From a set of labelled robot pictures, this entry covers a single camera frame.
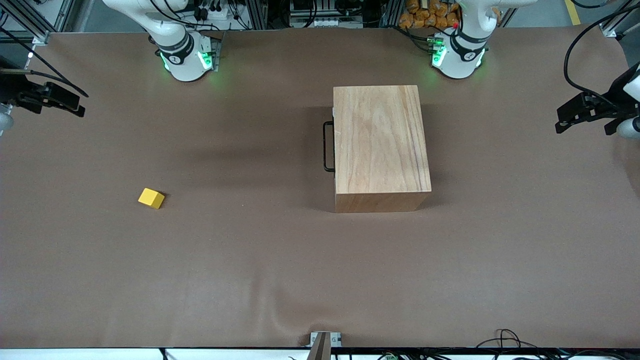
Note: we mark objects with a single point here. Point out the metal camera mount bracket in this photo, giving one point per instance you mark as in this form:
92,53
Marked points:
325,345

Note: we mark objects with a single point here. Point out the wooden drawer cabinet box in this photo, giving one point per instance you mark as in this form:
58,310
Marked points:
380,145

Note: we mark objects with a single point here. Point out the aluminium frame profile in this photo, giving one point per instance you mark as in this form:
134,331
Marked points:
620,20
30,22

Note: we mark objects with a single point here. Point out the brown table cover mat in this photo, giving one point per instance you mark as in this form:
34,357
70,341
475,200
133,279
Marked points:
250,260

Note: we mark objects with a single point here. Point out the orange bagged items pile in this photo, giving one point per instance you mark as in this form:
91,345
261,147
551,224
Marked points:
430,12

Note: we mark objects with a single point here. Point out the yellow wooden block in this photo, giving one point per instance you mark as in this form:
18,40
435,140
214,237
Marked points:
151,198

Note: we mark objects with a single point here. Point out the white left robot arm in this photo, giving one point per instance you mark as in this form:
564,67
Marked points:
462,57

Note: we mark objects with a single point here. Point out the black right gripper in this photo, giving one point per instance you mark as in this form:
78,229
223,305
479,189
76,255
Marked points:
17,91

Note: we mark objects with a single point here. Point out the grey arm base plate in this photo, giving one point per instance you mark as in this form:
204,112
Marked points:
216,50

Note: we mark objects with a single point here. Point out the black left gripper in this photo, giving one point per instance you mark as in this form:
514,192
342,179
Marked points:
611,104

